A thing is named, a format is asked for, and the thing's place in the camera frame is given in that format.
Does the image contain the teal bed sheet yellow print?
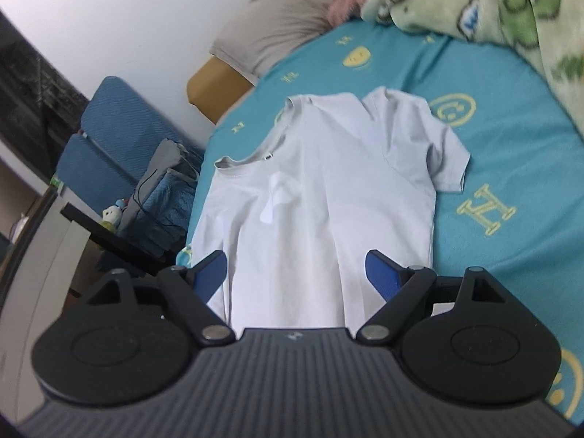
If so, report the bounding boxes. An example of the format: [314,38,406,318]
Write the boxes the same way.
[176,22,584,434]

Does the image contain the blue cloth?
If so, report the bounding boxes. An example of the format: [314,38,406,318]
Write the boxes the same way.
[131,176,198,257]

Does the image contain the black board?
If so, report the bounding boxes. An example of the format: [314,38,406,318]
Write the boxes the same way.
[60,204,170,277]

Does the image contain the dark cabinet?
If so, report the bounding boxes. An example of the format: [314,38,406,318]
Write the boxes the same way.
[0,9,90,170]

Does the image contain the white desk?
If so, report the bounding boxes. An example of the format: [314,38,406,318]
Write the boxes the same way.
[0,182,94,329]

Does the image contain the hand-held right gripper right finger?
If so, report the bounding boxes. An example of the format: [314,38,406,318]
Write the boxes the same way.
[355,249,507,343]

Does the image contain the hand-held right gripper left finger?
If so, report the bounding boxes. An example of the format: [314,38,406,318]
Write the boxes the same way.
[85,250,237,346]

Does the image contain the white t-shirt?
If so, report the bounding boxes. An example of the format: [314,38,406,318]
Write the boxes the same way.
[188,87,472,329]

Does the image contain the small plush toy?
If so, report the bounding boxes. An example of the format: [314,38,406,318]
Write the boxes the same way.
[100,198,129,234]

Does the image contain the grey and blue clothes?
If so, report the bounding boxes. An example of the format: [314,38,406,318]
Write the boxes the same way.
[119,139,202,238]

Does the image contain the green printed fleece blanket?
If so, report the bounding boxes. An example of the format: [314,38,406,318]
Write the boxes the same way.
[362,0,584,138]

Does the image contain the grey pillow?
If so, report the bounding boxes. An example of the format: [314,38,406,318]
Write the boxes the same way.
[209,0,380,87]

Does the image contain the blue chair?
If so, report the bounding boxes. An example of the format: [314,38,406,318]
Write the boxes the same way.
[54,76,206,256]

